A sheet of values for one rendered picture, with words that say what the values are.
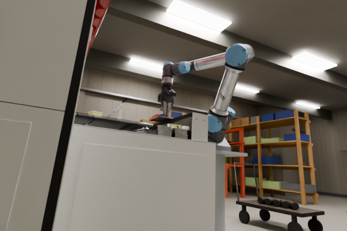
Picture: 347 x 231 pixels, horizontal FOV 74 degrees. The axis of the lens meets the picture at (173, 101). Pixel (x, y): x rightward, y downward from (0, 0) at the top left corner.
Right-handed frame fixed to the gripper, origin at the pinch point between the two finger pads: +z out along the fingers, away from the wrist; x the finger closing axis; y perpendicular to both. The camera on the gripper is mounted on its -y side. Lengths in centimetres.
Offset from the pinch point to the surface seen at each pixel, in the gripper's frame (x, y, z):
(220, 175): -38, -7, 35
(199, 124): 0.4, -36.9, 11.8
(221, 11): -169, 145, -244
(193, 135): 3.5, -36.9, 17.6
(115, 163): 40, -43, 32
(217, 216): -36, -7, 59
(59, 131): 61, -63, 26
